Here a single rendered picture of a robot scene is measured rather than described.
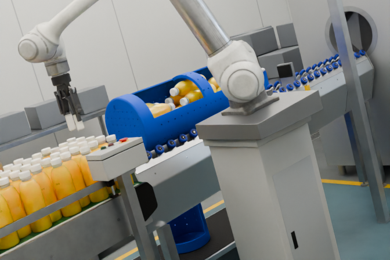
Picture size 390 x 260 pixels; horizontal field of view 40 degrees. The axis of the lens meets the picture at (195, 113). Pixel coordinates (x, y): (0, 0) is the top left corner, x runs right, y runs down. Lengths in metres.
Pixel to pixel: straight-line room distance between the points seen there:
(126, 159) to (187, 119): 0.57
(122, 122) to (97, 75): 3.81
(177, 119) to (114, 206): 0.55
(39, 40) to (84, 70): 4.16
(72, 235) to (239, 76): 0.82
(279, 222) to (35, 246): 0.89
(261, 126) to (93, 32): 4.49
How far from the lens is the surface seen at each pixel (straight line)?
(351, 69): 3.25
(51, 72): 2.18
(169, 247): 2.49
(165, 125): 2.40
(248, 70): 1.86
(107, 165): 1.96
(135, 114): 2.33
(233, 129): 2.02
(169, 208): 2.47
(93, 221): 2.07
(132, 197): 2.06
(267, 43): 6.18
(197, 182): 2.57
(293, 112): 2.06
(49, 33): 2.02
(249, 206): 2.20
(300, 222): 2.21
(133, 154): 2.03
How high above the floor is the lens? 1.45
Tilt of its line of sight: 9 degrees down
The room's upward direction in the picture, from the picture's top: 15 degrees counter-clockwise
